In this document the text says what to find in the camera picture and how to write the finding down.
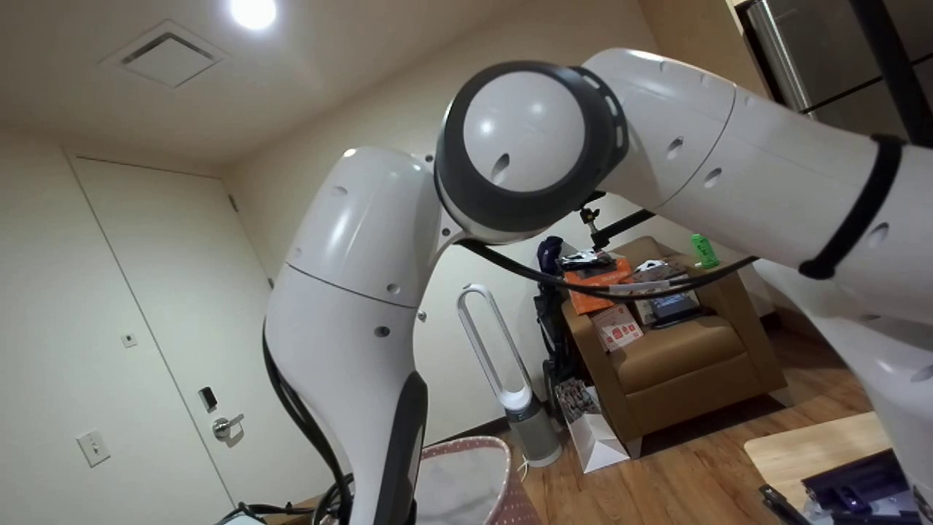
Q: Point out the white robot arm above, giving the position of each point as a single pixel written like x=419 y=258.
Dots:
x=840 y=223

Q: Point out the pink polka dot laundry bin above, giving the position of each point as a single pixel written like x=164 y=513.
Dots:
x=471 y=481

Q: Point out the orange box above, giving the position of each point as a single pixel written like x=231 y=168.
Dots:
x=595 y=275

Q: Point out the red white box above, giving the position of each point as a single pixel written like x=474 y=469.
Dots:
x=617 y=326

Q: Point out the white bladeless tower fan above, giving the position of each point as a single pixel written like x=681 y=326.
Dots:
x=506 y=375

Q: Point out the blue picture box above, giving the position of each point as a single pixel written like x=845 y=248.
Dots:
x=657 y=310

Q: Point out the white plastic bag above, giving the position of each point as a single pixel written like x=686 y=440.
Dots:
x=594 y=437

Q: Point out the brown armchair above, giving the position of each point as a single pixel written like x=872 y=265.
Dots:
x=681 y=372

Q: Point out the green plastic bottle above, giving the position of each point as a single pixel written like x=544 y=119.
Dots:
x=705 y=248

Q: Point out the white door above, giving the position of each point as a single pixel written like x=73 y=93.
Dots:
x=202 y=294

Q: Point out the ceiling light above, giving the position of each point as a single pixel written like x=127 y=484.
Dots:
x=251 y=16

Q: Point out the ceiling air vent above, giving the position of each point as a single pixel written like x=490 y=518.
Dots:
x=164 y=55

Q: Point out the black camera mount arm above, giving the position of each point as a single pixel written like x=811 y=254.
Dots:
x=604 y=235

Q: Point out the wall power outlet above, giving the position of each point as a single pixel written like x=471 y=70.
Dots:
x=94 y=446

